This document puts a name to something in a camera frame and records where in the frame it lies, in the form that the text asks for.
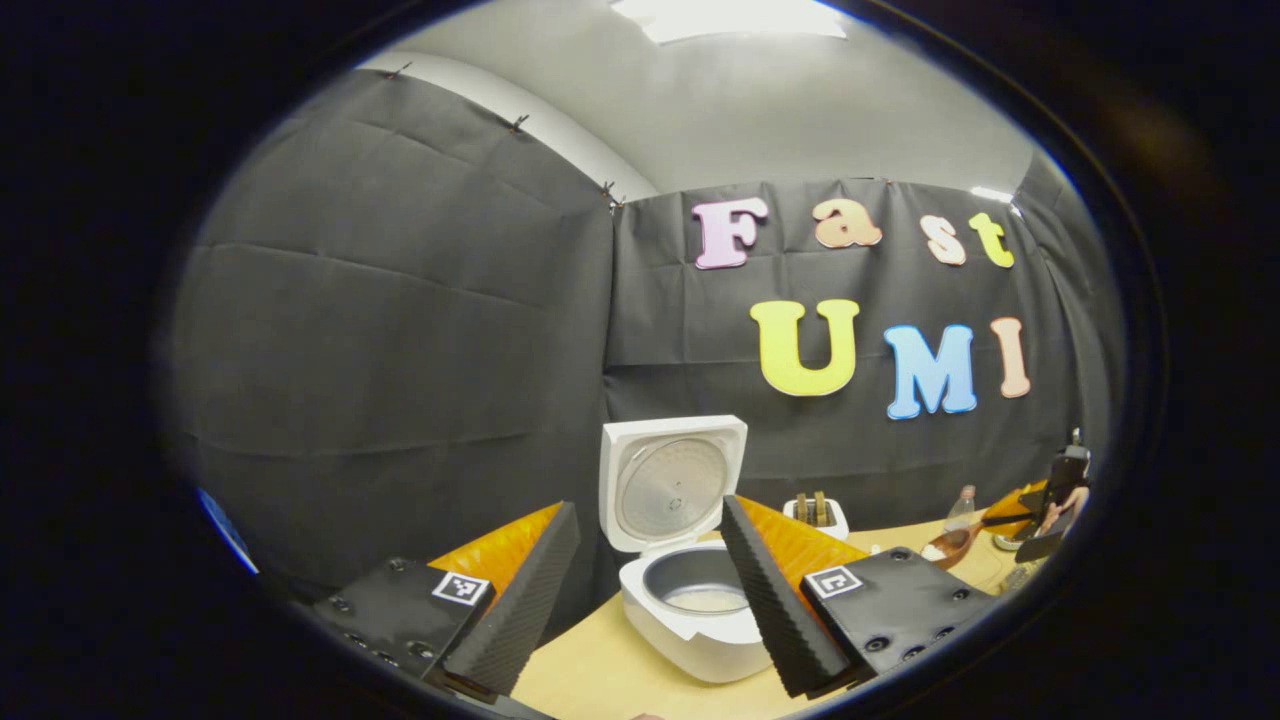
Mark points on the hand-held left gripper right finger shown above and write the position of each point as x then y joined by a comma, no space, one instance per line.
775,610

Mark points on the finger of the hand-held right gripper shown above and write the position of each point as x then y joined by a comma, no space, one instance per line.
1015,500

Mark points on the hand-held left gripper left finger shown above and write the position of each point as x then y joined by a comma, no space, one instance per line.
525,620

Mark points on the brown wooden spoon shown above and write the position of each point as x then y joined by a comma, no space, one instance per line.
950,548

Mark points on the white rice cooker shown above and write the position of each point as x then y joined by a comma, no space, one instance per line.
690,640

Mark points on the clear plastic bottle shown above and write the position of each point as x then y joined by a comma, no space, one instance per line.
960,515

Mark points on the white toaster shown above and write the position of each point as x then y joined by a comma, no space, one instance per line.
835,525

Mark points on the brown toast slice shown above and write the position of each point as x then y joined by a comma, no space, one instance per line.
801,508
820,507

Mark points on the black backdrop cloth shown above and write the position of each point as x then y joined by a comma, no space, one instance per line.
400,340

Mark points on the ceiling light panel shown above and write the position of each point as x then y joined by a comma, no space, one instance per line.
730,15

